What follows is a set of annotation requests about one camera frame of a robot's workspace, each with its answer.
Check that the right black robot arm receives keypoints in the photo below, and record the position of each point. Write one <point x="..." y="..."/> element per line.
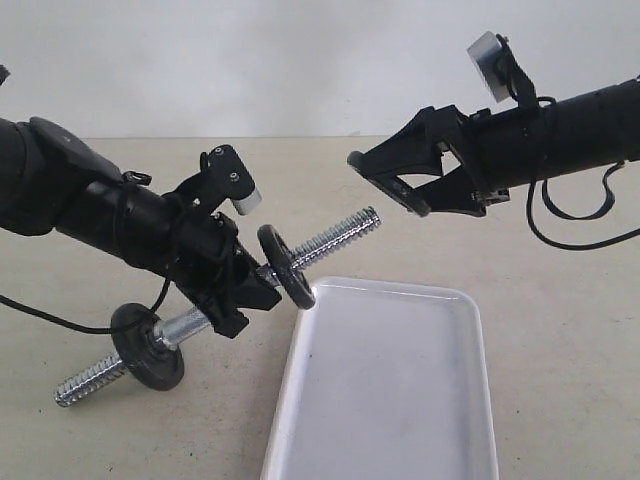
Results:
<point x="555" y="138"/>

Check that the white rectangular tray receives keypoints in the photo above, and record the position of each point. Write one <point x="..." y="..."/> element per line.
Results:
<point x="384" y="380"/>

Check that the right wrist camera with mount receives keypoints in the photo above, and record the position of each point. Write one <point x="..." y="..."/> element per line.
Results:
<point x="501" y="73"/>

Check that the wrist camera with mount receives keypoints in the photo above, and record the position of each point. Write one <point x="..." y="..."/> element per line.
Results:
<point x="501" y="73"/>
<point x="222" y="176"/>

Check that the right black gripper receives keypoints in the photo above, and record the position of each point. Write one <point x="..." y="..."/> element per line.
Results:
<point x="442" y="143"/>

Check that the chrome threaded dumbbell bar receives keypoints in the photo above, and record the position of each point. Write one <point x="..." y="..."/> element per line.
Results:
<point x="174" y="331"/>

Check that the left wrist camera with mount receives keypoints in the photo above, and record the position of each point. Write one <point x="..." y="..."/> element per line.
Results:
<point x="222" y="176"/>

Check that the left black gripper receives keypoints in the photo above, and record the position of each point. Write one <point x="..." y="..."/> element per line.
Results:
<point x="168" y="235"/>

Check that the black weight plate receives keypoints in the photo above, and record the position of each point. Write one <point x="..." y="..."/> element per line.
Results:
<point x="393" y="187"/>

